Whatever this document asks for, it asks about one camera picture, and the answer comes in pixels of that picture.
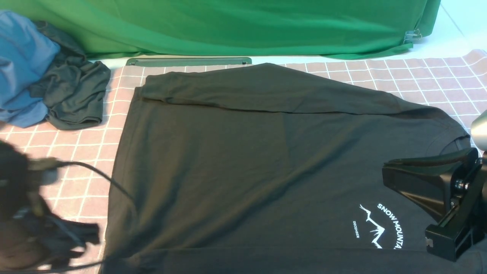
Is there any dark gray long-sleeved shirt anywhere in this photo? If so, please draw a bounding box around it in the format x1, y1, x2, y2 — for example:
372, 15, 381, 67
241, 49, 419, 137
99, 64, 486, 274

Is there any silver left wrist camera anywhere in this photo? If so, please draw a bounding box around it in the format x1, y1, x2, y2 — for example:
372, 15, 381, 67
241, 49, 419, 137
28, 158, 60, 186

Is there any blue garment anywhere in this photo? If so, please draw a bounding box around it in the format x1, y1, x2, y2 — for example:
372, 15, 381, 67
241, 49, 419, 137
0, 10, 60, 128

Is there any green backdrop cloth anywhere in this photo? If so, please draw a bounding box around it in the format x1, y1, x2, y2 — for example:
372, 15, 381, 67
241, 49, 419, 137
1, 0, 441, 60

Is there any pink grid-patterned tablecloth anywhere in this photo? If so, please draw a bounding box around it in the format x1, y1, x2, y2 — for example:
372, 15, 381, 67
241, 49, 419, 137
0, 49, 487, 274

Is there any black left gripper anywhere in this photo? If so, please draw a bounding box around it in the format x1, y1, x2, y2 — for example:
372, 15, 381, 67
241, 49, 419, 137
0, 142, 100, 274

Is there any metal binder clip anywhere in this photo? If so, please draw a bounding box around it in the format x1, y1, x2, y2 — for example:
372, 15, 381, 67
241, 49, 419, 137
403, 29, 422, 45

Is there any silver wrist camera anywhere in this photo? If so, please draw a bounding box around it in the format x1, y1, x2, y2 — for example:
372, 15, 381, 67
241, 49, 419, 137
28, 158, 60, 186
470, 110, 487, 151

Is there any dark gray crumpled garment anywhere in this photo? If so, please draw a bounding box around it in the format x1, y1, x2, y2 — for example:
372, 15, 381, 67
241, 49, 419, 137
29, 21, 111, 131

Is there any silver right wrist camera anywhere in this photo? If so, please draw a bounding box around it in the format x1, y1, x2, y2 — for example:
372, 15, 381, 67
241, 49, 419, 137
470, 110, 487, 151

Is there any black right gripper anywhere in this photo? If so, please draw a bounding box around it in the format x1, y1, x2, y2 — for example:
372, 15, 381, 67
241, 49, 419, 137
382, 148, 487, 262

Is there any green plastic tray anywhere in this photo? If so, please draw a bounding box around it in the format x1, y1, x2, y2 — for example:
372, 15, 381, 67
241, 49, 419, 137
126, 57, 252, 67

